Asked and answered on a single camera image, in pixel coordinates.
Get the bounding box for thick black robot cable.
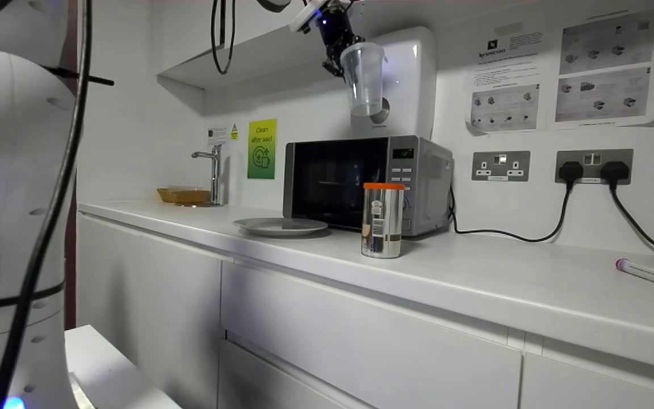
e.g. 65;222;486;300
0;0;95;409

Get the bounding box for black power plug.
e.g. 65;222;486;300
599;160;632;187
556;160;587;187

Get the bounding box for green yellow cup poster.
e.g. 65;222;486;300
246;119;279;183

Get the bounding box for white wall cabinet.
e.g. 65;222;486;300
155;30;346;119

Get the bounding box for white cabinet door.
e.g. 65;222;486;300
76;213;226;409
216;338;374;409

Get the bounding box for white paper towel dispenser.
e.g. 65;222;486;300
348;28;439;143

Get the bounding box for thin black looped cable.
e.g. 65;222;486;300
209;0;239;77

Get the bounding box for small white brand sign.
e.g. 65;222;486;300
475;30;549;69

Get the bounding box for steel double socket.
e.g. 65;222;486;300
555;147;637;187

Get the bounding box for white lower cabinet door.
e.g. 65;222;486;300
216;338;374;409

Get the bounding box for red white marker pen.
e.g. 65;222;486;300
614;258;654;295

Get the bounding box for white robot stand table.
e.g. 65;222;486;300
63;326;182;409

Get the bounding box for grey round plate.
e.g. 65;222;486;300
232;216;332;238

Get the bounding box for wide white cabinet drawer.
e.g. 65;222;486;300
220;259;525;409

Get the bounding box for chrome sink faucet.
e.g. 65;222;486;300
190;141;232;209

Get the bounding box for black microwave power cable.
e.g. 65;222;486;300
447;179;578;245

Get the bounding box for clear plastic cup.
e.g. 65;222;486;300
339;42;386;120

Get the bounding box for yellow sponge dish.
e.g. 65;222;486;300
155;187;213;209

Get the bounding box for capsule instruction sheet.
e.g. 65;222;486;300
555;67;654;125
558;7;654;77

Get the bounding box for black rod bracket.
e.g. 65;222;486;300
43;67;115;86

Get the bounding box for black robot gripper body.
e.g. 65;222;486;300
311;3;361;60

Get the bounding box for steel socket with switches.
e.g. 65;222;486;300
470;147;531;184

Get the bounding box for silver microwave oven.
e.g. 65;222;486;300
282;134;456;238

